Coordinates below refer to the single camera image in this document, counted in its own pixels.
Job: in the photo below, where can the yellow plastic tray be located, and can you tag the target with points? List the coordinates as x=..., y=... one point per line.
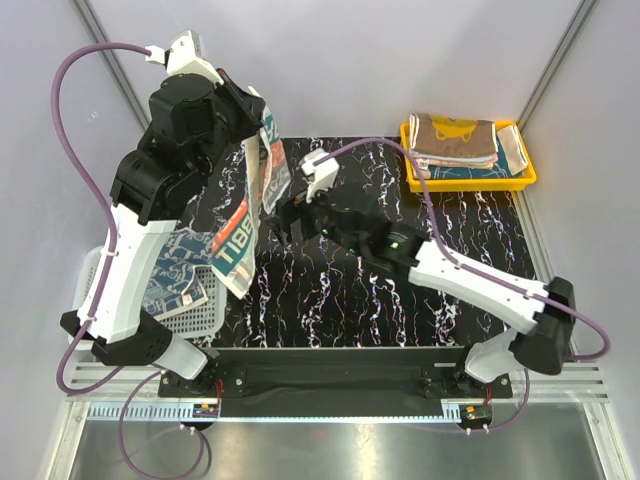
x=462, y=185

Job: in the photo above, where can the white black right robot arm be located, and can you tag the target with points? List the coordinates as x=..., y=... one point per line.
x=539, y=316

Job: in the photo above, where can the light blue white towel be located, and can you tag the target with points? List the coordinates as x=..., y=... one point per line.
x=446, y=156

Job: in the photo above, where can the aluminium frame rail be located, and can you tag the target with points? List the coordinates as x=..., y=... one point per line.
x=576, y=384

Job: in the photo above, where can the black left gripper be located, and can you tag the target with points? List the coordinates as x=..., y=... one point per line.
x=250, y=106

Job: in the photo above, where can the left orange connector box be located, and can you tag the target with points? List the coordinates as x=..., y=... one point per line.
x=206, y=410

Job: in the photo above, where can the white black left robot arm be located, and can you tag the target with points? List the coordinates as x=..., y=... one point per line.
x=194, y=122

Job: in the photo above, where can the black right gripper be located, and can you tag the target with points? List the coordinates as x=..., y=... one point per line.
x=299, y=208

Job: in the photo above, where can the white plastic laundry basket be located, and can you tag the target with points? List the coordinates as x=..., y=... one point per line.
x=198, y=313

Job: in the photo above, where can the striped rabbit text towel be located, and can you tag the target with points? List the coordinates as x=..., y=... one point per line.
x=267, y=177

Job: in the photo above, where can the right orange connector box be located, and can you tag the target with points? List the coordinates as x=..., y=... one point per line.
x=477, y=414

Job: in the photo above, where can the blue white patterned towel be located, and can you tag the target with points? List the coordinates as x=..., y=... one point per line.
x=174, y=287

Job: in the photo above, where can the yellow brown bear towel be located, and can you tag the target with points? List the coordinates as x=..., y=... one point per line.
x=448, y=136

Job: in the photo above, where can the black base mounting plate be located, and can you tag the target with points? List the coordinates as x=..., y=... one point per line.
x=430, y=372

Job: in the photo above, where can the orange connector box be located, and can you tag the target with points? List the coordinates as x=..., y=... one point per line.
x=206, y=410
x=477, y=414

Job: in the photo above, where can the pink white rabbit towel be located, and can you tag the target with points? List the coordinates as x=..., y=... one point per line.
x=425, y=161

